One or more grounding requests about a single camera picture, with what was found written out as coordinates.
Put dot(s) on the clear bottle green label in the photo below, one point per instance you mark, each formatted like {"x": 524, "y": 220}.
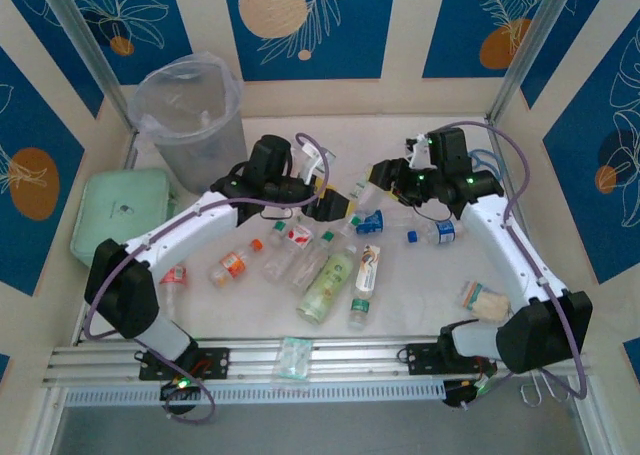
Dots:
{"x": 359, "y": 190}

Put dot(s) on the clear bottle blue wrap label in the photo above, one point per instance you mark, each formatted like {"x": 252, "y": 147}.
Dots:
{"x": 372, "y": 223}

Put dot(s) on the clear bottle red white label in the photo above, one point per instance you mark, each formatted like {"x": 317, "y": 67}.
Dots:
{"x": 299, "y": 236}

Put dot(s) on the clear bottle blue cap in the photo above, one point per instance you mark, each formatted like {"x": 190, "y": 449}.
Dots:
{"x": 444, "y": 231}

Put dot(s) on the long clear bottle green cap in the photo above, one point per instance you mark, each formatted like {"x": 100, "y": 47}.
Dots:
{"x": 312, "y": 265}

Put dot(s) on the clear bottle swirl print label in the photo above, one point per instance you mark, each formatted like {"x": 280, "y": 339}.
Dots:
{"x": 369, "y": 270}

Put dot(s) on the large pale green bottle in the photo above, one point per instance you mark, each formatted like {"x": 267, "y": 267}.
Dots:
{"x": 327, "y": 285}

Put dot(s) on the arm base controller board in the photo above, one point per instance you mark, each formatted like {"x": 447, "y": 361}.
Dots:
{"x": 180, "y": 384}
{"x": 465, "y": 392}

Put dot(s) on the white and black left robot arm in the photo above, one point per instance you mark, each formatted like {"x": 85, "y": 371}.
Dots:
{"x": 190, "y": 220}

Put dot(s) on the grey translucent waste bin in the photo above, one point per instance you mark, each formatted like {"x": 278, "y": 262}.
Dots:
{"x": 210, "y": 165}

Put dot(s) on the clear plastic bin liner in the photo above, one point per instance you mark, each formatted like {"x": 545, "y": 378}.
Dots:
{"x": 150, "y": 120}

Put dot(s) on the clear bottle orange cap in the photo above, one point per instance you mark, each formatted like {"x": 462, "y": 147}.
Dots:
{"x": 232, "y": 264}

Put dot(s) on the beige bandage roll packet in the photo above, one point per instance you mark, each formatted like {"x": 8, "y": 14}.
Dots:
{"x": 482, "y": 300}

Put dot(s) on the crushed clear bottle red label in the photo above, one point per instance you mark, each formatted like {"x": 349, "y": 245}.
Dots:
{"x": 174, "y": 275}

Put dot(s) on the clear plastic packet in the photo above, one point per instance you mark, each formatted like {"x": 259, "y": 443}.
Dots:
{"x": 292, "y": 357}

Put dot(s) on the mint green lidded case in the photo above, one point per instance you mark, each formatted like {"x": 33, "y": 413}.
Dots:
{"x": 115, "y": 200}

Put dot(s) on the aluminium rail frame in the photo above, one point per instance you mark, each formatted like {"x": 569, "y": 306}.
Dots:
{"x": 350, "y": 360}

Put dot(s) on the aluminium corner post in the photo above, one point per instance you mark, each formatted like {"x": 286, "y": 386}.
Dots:
{"x": 82, "y": 40}
{"x": 535, "y": 40}

